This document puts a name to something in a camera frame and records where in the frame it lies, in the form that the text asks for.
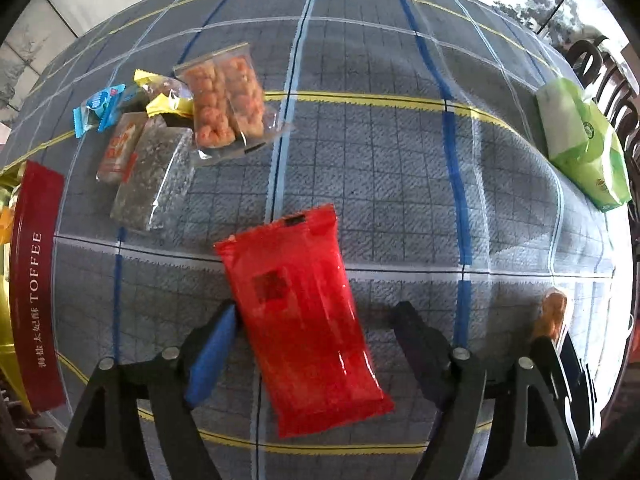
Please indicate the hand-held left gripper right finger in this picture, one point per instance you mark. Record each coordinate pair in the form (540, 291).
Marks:
(415, 340)

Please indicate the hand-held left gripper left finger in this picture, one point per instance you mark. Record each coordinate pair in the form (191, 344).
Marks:
(212, 355)

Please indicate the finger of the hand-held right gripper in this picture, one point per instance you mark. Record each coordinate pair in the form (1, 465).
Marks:
(556, 366)

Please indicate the clear packet of brown pastries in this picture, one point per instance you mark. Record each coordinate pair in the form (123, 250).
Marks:
(552, 312)

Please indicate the red snack packet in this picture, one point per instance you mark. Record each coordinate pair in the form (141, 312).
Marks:
(300, 320)

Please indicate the grey seed bar packet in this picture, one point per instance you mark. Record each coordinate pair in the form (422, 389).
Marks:
(150, 180)

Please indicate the red tin with gold interior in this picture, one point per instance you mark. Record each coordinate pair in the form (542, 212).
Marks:
(37, 285)

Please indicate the clear packet with blue ends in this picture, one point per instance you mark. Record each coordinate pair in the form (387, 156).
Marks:
(97, 105)

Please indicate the grey plaid tablecloth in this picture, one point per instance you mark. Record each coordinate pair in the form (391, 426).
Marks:
(375, 160)

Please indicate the orange and white snack packet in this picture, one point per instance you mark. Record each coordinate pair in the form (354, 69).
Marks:
(120, 147)

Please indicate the green tissue pack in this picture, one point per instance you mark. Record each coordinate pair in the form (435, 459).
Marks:
(575, 130)

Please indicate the yellow-ended cake packet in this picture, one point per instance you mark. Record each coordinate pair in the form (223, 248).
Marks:
(167, 105)

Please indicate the clear packet of orange puffs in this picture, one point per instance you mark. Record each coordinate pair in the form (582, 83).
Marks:
(222, 100)

